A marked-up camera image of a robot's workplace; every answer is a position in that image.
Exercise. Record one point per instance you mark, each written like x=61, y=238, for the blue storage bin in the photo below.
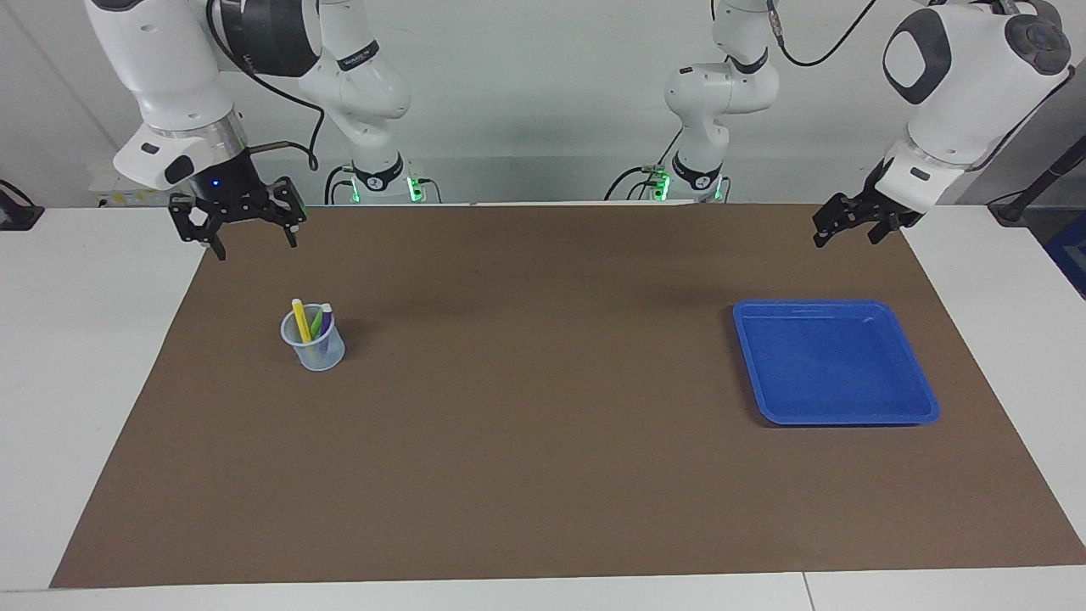
x=1071, y=259

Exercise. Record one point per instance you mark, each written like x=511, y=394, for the purple highlighter pen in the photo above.
x=325, y=321

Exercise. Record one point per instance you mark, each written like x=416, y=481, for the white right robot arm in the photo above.
x=187, y=68

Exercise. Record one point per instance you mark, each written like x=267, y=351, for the yellow highlighter pen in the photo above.
x=300, y=321

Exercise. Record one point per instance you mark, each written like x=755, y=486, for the brown paper table mat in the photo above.
x=509, y=441

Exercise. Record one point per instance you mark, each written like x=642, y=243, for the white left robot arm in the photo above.
x=959, y=85

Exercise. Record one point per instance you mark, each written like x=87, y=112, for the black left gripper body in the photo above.
x=878, y=204

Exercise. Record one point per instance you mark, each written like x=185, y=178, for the green highlighter pen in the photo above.
x=316, y=322

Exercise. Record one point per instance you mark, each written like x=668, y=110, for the blue plastic tray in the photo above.
x=831, y=365

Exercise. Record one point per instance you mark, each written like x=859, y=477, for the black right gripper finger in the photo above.
x=284, y=208
x=197, y=222

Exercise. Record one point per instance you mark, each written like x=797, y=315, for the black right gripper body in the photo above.
x=229, y=191

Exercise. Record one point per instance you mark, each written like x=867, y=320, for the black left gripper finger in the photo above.
x=882, y=227
x=836, y=219

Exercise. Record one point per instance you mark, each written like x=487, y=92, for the black stand pole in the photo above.
x=1039, y=182

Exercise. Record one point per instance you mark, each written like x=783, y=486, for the black clamp mount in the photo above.
x=17, y=216

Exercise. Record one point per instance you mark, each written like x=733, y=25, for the white power socket box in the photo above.
x=127, y=191

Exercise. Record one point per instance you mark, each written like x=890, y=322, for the translucent plastic cup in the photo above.
x=327, y=361

